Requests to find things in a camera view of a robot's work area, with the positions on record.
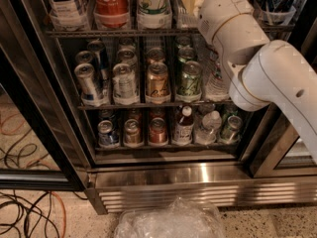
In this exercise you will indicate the stainless steel display fridge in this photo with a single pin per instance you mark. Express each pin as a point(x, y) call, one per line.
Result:
point(268, 164)

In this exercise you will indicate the blue silver can bottom shelf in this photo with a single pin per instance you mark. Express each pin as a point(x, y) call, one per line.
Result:
point(107, 135)

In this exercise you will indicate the clear water bottle shelf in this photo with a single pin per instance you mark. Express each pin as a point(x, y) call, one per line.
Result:
point(215, 86)
point(205, 132)

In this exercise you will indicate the green can shelf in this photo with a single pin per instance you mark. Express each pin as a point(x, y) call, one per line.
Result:
point(190, 79)
point(230, 132)

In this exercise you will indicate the clear water bottle middle shelf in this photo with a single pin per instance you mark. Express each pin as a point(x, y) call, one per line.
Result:
point(215, 86)

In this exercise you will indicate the clear plastic bag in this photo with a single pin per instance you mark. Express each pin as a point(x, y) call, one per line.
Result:
point(181, 219)

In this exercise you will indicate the red coca-cola can top shelf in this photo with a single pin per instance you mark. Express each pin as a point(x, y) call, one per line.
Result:
point(112, 12)

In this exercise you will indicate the front silver redbull can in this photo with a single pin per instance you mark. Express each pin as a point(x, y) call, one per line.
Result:
point(87, 78)

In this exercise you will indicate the rear blue redbull can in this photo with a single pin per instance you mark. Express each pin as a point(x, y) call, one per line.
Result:
point(98, 48)

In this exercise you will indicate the red juice bottle white cap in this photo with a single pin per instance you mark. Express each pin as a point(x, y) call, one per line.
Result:
point(183, 126)

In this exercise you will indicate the green can bottom shelf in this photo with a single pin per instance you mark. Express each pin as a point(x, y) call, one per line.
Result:
point(230, 132)

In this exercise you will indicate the copper can bottom shelf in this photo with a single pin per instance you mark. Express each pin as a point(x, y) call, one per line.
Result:
point(157, 131)

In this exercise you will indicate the gold can shelf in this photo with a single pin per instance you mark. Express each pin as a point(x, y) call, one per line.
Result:
point(132, 131)
point(157, 80)

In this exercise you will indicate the green can middle shelf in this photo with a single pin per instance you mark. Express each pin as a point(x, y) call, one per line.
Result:
point(190, 79)

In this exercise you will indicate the gold can middle shelf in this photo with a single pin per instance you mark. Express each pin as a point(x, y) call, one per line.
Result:
point(157, 80)

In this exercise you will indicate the open glass fridge door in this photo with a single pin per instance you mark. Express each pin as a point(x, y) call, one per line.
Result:
point(34, 146)

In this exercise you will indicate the clear water bottle bottom shelf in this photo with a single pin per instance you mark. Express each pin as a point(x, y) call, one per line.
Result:
point(205, 132)

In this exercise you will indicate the gold can bottom shelf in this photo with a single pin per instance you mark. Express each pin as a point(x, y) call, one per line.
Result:
point(132, 131)

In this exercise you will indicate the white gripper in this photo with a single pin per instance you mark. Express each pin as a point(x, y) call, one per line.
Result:
point(215, 10)

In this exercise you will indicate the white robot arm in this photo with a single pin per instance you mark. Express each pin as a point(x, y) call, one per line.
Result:
point(256, 70)

